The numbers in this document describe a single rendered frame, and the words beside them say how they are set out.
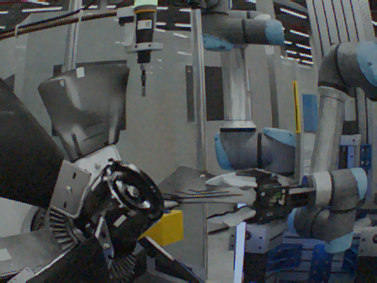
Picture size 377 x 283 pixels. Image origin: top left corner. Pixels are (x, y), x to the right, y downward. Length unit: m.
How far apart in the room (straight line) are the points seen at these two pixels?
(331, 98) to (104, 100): 0.50
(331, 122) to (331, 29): 0.63
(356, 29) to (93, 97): 1.00
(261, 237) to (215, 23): 0.64
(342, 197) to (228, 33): 0.52
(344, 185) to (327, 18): 0.84
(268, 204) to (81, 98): 0.41
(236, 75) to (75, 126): 0.75
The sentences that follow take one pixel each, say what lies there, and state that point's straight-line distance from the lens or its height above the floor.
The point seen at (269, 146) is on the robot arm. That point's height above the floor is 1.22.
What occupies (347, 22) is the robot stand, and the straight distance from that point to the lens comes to 1.61.
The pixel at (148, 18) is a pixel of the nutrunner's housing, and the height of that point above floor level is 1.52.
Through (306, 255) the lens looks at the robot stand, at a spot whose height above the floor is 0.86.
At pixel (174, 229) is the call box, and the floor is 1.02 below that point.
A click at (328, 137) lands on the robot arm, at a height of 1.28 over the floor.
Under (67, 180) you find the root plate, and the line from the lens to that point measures 0.78.
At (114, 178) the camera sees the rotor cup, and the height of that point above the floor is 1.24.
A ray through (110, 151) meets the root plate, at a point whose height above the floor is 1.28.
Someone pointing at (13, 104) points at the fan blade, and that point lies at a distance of 0.76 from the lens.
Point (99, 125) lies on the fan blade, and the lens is 0.91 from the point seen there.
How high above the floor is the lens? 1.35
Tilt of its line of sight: 4 degrees down
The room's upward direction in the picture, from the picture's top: 2 degrees counter-clockwise
